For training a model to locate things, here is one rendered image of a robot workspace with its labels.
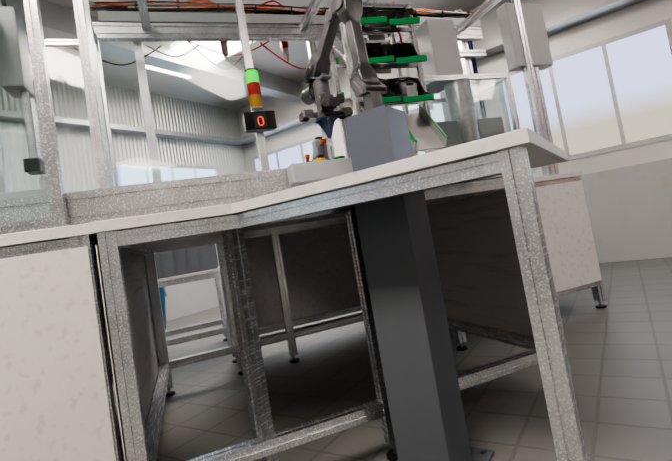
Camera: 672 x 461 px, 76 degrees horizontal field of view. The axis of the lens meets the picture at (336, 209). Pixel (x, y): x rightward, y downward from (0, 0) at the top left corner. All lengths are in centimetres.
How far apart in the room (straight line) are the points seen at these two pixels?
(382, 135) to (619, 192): 395
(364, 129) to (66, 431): 110
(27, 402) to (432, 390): 102
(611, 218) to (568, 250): 209
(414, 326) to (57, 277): 94
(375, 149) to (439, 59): 168
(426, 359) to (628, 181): 398
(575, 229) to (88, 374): 261
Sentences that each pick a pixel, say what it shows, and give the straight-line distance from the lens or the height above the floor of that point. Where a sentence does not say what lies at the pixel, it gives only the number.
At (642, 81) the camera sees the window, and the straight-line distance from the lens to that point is 508.
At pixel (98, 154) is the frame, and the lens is 172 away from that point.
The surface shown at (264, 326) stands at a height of 18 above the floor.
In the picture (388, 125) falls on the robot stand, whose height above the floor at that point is 100.
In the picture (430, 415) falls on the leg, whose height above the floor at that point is 20.
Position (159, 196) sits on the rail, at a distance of 135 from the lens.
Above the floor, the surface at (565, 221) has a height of 57.
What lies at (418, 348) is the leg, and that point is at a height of 38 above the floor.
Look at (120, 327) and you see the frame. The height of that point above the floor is 58.
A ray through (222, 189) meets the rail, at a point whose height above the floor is 92.
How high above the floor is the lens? 72
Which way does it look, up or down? 3 degrees up
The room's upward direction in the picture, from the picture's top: 10 degrees counter-clockwise
